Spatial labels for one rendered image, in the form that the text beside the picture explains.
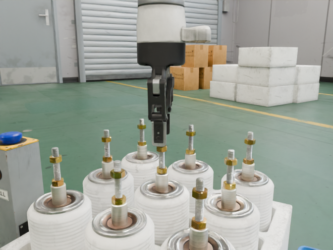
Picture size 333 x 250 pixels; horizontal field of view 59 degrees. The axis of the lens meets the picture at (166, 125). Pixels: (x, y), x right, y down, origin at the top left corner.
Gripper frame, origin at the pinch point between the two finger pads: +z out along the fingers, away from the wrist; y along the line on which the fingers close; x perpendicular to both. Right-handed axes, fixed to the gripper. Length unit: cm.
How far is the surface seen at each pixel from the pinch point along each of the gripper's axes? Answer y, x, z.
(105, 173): -3.6, -11.0, 9.2
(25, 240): 6.4, -21.9, 17.3
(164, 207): 4.7, 1.0, 11.0
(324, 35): -514, 229, -43
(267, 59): -235, 71, -8
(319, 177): -68, 56, 35
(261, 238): 2.1, 16.9, 17.5
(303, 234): -28, 36, 35
